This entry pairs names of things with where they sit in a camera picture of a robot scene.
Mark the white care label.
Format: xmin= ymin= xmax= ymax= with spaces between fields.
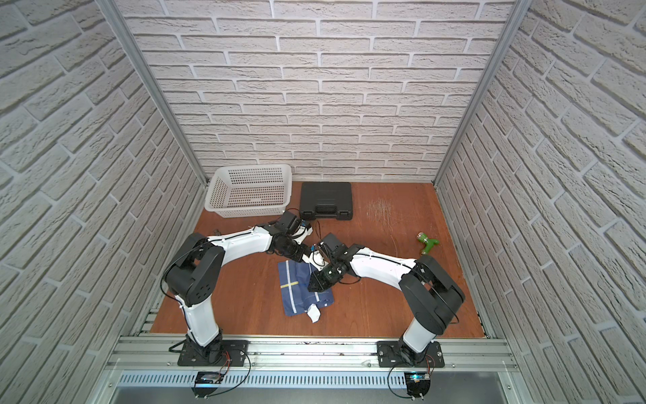
xmin=306 ymin=304 xmax=321 ymax=323

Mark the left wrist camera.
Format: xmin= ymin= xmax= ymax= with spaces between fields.
xmin=293 ymin=221 xmax=313 ymax=242

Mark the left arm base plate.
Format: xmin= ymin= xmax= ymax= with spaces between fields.
xmin=178 ymin=338 xmax=249 ymax=367

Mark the black plastic tool case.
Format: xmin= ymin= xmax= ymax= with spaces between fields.
xmin=299 ymin=182 xmax=353 ymax=221

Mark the controller box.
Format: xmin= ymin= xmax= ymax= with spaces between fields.
xmin=404 ymin=372 xmax=432 ymax=400
xmin=192 ymin=371 xmax=225 ymax=398

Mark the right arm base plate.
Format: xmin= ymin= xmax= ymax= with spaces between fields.
xmin=376 ymin=340 xmax=445 ymax=369

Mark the blue plaid pillowcase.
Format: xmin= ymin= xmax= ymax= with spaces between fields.
xmin=278 ymin=260 xmax=335 ymax=316

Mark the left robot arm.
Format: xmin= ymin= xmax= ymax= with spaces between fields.
xmin=161 ymin=211 xmax=313 ymax=366

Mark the aluminium mounting rail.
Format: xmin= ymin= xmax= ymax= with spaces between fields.
xmin=106 ymin=334 xmax=519 ymax=372

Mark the green toy drill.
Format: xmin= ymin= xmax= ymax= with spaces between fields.
xmin=417 ymin=232 xmax=440 ymax=255

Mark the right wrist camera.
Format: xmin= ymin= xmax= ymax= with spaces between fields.
xmin=313 ymin=233 xmax=348 ymax=264

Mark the left controller box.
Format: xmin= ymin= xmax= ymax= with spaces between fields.
xmin=192 ymin=371 xmax=225 ymax=398

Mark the white plastic basket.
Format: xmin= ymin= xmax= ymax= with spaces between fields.
xmin=205 ymin=164 xmax=292 ymax=218

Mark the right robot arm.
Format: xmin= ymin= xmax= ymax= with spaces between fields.
xmin=303 ymin=244 xmax=465 ymax=366

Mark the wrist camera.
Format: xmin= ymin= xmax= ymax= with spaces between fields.
xmin=293 ymin=221 xmax=313 ymax=242
xmin=313 ymin=233 xmax=348 ymax=264

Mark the right controller box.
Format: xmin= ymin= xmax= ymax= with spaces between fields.
xmin=404 ymin=372 xmax=432 ymax=400

